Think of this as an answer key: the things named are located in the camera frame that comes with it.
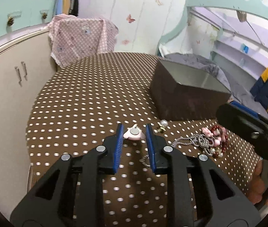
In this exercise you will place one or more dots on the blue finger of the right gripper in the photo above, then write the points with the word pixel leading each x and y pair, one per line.
pixel 251 128
pixel 243 108

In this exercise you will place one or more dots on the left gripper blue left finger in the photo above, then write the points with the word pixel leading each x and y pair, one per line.
pixel 70 193

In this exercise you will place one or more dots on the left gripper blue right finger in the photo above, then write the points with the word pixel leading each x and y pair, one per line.
pixel 198 192

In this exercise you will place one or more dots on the pearl earring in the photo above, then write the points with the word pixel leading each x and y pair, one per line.
pixel 162 126

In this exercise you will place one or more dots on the pink white bear charm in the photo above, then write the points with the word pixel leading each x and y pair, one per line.
pixel 134 133

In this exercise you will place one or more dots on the person's right hand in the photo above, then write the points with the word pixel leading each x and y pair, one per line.
pixel 256 186

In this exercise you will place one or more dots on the grey duvet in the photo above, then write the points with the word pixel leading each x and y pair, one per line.
pixel 238 92

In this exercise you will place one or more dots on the dark metal tin box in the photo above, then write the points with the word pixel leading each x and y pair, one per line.
pixel 181 92

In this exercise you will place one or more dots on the brown polka dot tablecloth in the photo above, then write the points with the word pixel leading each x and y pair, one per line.
pixel 83 103

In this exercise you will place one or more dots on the beige curved cabinet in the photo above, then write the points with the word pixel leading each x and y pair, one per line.
pixel 25 67

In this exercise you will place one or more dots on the pink bear patterned cloth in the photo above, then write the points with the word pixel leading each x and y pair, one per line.
pixel 73 38

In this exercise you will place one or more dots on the mint drawer unit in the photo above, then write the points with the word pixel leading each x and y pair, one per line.
pixel 18 14

